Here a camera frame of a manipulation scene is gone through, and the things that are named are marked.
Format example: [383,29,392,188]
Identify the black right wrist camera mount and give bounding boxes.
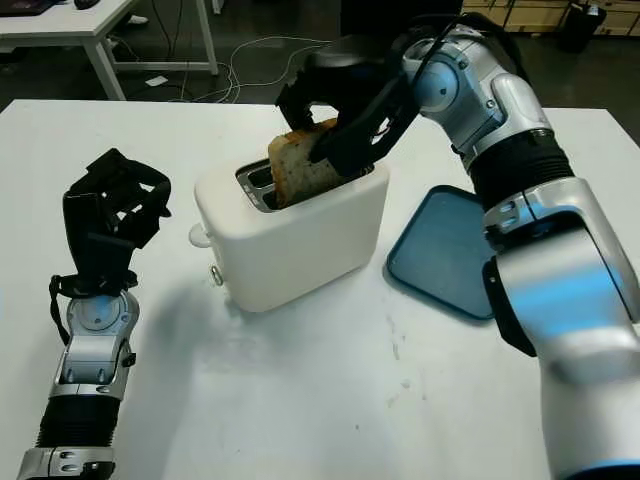
[319,64,419,180]

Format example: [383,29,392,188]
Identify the black waste bin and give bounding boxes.
[557,2,607,54]

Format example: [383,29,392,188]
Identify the person in black trousers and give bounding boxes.
[339,0,464,41]

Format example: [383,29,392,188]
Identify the cream two-slot toaster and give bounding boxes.
[193,158,390,314]

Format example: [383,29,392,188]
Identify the slice of brown bread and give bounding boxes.
[267,118,346,209]

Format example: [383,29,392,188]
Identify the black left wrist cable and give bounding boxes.
[48,273,72,347]

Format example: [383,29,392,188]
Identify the white cable on floor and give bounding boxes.
[192,34,331,104]

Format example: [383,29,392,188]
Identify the dark blue plastic tray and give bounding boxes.
[385,185,496,324]

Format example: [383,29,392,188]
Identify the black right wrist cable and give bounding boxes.
[414,12,531,86]

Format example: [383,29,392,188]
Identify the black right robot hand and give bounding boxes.
[276,34,406,164]

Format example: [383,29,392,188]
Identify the white office desk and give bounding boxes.
[0,0,221,101]

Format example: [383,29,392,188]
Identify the wooden crates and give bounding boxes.
[462,0,640,36]

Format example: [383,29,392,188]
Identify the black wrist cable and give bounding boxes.
[48,273,72,347]
[414,12,531,86]

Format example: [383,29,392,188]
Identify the black desk mat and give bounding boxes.
[0,0,54,17]

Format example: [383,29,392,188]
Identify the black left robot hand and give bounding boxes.
[63,147,174,287]

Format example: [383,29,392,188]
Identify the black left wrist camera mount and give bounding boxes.
[85,229,137,252]

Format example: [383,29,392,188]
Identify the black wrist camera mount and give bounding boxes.
[319,64,419,180]
[85,229,137,252]

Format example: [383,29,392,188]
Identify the white toaster lever knob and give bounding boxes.
[187,223,215,249]

